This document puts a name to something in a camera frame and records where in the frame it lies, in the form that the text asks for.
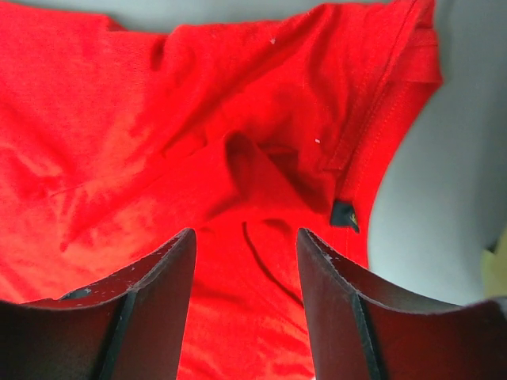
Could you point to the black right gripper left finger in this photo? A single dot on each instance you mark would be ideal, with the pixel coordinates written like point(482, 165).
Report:
point(129, 325)

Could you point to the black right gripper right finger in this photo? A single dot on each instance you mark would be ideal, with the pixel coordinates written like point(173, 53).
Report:
point(364, 327)

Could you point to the red t shirt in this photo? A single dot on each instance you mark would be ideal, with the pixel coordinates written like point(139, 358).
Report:
point(113, 140)

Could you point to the green plastic laundry basket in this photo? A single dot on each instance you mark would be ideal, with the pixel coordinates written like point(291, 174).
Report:
point(493, 268)

